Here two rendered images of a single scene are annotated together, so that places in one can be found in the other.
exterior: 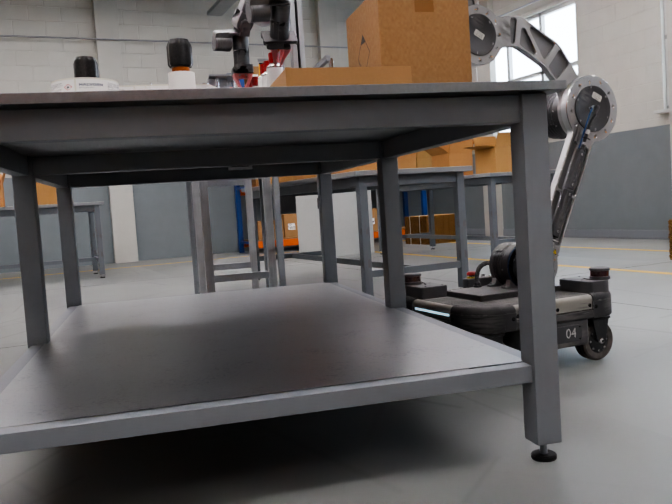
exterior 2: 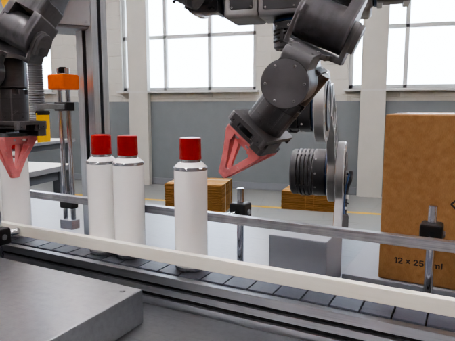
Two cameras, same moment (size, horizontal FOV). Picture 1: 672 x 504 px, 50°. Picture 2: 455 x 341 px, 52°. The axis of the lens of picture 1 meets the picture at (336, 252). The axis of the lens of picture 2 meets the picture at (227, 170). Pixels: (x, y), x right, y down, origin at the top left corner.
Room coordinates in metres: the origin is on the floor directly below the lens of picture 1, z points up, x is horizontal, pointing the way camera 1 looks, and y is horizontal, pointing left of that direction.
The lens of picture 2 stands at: (1.76, 0.65, 1.13)
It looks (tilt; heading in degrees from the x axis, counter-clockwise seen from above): 8 degrees down; 312
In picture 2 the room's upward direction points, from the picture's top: straight up
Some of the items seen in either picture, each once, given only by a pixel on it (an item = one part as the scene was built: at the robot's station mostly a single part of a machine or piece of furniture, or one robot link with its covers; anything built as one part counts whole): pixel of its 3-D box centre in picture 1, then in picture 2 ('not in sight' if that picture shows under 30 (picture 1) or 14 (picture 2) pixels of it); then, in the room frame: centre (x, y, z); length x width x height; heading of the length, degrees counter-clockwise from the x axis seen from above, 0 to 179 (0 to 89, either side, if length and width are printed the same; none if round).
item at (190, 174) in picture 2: (275, 85); (191, 203); (2.27, 0.16, 0.98); 0.05 x 0.05 x 0.20
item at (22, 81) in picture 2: (239, 44); (7, 73); (2.57, 0.30, 1.19); 0.07 x 0.06 x 0.07; 114
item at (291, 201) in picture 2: not in sight; (313, 197); (4.49, -3.92, 0.10); 0.64 x 0.52 x 0.20; 21
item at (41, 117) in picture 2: not in sight; (43, 126); (2.61, 0.22, 1.09); 0.03 x 0.01 x 0.06; 104
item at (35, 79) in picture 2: not in sight; (35, 83); (2.74, 0.16, 1.18); 0.04 x 0.04 x 0.21
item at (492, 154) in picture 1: (493, 154); not in sight; (6.67, -1.52, 0.97); 0.44 x 0.42 x 0.37; 111
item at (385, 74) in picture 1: (332, 89); not in sight; (1.59, -0.02, 0.85); 0.30 x 0.26 x 0.04; 14
